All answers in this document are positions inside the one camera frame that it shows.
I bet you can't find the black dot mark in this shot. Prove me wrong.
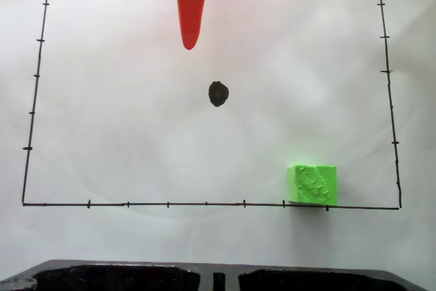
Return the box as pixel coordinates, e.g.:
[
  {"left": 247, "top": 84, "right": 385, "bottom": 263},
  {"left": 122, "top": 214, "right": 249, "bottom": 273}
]
[{"left": 208, "top": 80, "right": 230, "bottom": 108}]

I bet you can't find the green foam block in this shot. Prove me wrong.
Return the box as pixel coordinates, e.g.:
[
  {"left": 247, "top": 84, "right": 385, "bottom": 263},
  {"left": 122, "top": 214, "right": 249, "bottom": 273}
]
[{"left": 287, "top": 164, "right": 339, "bottom": 206}]

